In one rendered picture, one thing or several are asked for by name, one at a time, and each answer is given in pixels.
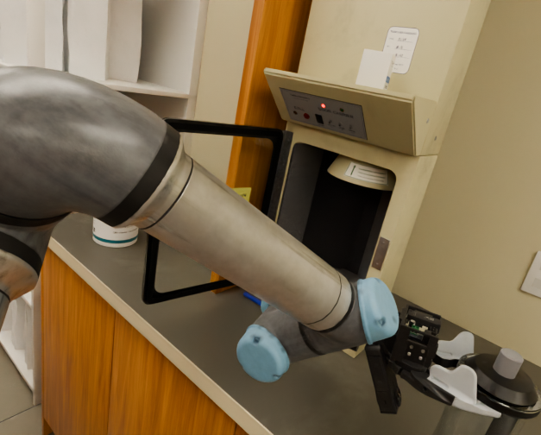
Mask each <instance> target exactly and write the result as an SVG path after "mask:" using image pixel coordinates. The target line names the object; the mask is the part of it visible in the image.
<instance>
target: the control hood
mask: <svg viewBox="0 0 541 435"><path fill-rule="evenodd" d="M264 74H265V77H266V79H267V83H268V85H269V88H270V90H271V92H272V94H273V97H274V101H275V103H276V105H277V108H278V110H279V113H280V116H281V118H282V119H283V120H286V121H289V122H292V123H298V124H301V125H304V126H307V127H311V128H314V129H320V130H322V131H326V132H329V133H332V134H335V135H339V136H344V137H348V138H350V139H354V140H357V141H360V142H365V143H369V144H372V145H375V146H379V147H382V148H387V149H391V150H393V151H397V152H401V153H403V154H408V155H412V156H419V155H420V154H421V150H422V147H423V145H424V142H425V138H426V135H427V132H428V129H429V127H430V124H431V119H432V117H433V114H434V111H435V109H436V106H437V103H436V101H433V100H430V99H427V98H422V97H418V96H415V95H411V94H405V93H401V92H396V91H388V90H383V89H378V88H374V87H369V86H364V85H356V84H351V83H346V82H342V81H336V80H332V79H323V78H319V77H313V76H309V75H304V74H299V73H295V72H286V71H281V70H277V69H272V68H267V67H266V68H265V69H264ZM280 88H284V89H288V90H292V91H299V92H303V93H307V94H311V95H316V96H320V97H324V98H331V99H335V100H339V101H343V102H347V103H351V104H358V105H361V106H362V112H363V117H364V123H365V128H366V133H367V138H368V139H367V140H364V139H361V138H358V137H354V136H349V135H345V134H343V133H339V132H336V131H333V130H329V129H324V128H320V127H318V126H314V125H310V124H308V123H302V122H299V121H295V120H292V119H291V118H290V116H289V114H288V111H287V108H286V105H285V102H284V99H283V97H282V95H281V92H280Z"/></svg>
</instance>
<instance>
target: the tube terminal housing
mask: <svg viewBox="0 0 541 435"><path fill-rule="evenodd" d="M490 2H491V0H312V3H311V11H310V15H309V20H308V24H307V28H306V32H305V40H304V45H303V49H302V54H301V58H300V62H299V69H298V73H299V74H304V75H309V76H313V77H319V78H323V79H332V80H336V81H342V82H346V83H351V84H355V82H356V79H357V75H358V72H359V68H360V64H361V61H362V55H363V51H364V49H370V50H375V51H381V52H382V50H383V47H384V43H385V40H386V37H387V31H388V28H389V26H398V27H408V28H421V30H420V34H419V37H418V42H417V45H416V47H415V51H414V54H413V57H412V62H411V65H410V68H409V72H408V74H407V75H403V74H397V73H392V74H391V78H390V80H389V84H388V87H387V90H388V91H396V92H401V93H405V94H411V95H415V96H418V97H422V98H427V99H430V100H433V101H436V103H437V106H436V109H435V111H434V114H433V117H432V119H431V124H430V127H429V129H428V132H427V135H426V138H425V142H424V145H423V147H422V150H421V154H420V155H419V156H412V155H408V154H403V153H401V152H397V151H393V150H391V149H387V148H382V147H379V146H375V145H372V144H369V143H365V142H360V141H357V140H354V139H350V138H348V137H344V136H339V135H335V134H332V133H329V132H326V131H322V130H320V129H314V128H311V127H307V126H304V125H301V124H298V123H292V122H289V121H287V125H286V130H287V131H291V132H293V140H292V145H291V148H290V153H289V157H288V161H287V165H286V173H285V177H284V181H283V186H282V189H281V194H280V202H279V205H278V210H277V214H276V218H275V223H277V219H278V215H279V210H280V203H281V199H282V195H283V191H284V186H285V183H286V175H287V171H288V167H289V162H290V159H291V154H292V150H293V146H294V144H295V143H306V144H310V145H312V146H315V147H318V148H323V149H326V150H329V151H331V152H334V153H338V154H342V155H345V156H348V157H351V158H354V159H357V160H359V161H365V162H367V163H370V164H373V165H376V166H379V167H384V168H387V169H390V170H392V171H393V172H394V173H395V175H396V183H395V186H394V189H393V194H392V197H391V199H390V202H389V205H388V208H387V213H386V216H385V218H384V222H383V225H382V227H381V232H380V235H379V238H378V241H377V244H376V246H375V249H374V254H375V251H376V249H377V246H378V242H379V240H380V237H381V236H382V237H384V238H386V239H388V240H390V243H389V246H388V249H387V253H386V256H385V259H384V262H383V264H382V267H381V271H380V270H378V269H376V268H373V267H371V265H372V262H373V259H374V254H373V257H372V260H371V262H370V266H369V269H368V273H367V276H366V279H367V278H371V277H374V278H378V279H380V280H381V281H383V282H384V283H385V284H386V285H387V287H388V289H389V290H390V292H391V291H392V288H393V284H394V282H395V279H396V276H397V273H398V271H399V266H400V264H401V261H402V258H403V256H404V254H405V251H406V246H407V244H408V241H409V238H410V235H411V233H412V228H413V226H414V224H415V221H416V218H417V215H418V211H419V208H420V206H421V203H422V200H423V198H424V195H425V191H426V188H427V186H428V183H429V180H430V177H431V173H432V170H433V168H434V166H435V163H436V160H437V154H438V153H439V150H440V148H441V145H442V142H443V138H444V135H445V132H446V129H447V128H448V125H449V122H450V118H451V115H452V112H453V110H454V107H455V104H456V100H457V98H458V95H459V92H460V90H461V87H462V82H463V80H464V77H465V74H466V72H467V70H468V67H469V62H470V60H471V57H472V54H473V52H474V49H475V44H476V42H477V40H478V37H479V34H480V32H481V27H482V24H483V22H484V19H485V16H486V14H487V12H488V7H489V4H490Z"/></svg>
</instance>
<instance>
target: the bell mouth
mask: <svg viewBox="0 0 541 435"><path fill-rule="evenodd" d="M327 170H328V172H329V173H330V174H331V175H333V176H335V177H337V178H338V179H340V180H345V181H347V182H349V183H352V184H356V185H358V186H365V187H369V188H373V189H378V190H384V191H393V189H394V186H395V183H396V175H395V173H394V172H393V171H392V170H390V169H387V168H384V167H379V166H376V165H373V164H370V163H367V162H365V161H359V160H357V159H354V158H351V157H348V156H345V155H342V154H339V155H338V157H337V158H336V159H335V160H334V161H333V162H332V164H331V165H330V167H329V168H328V169H327Z"/></svg>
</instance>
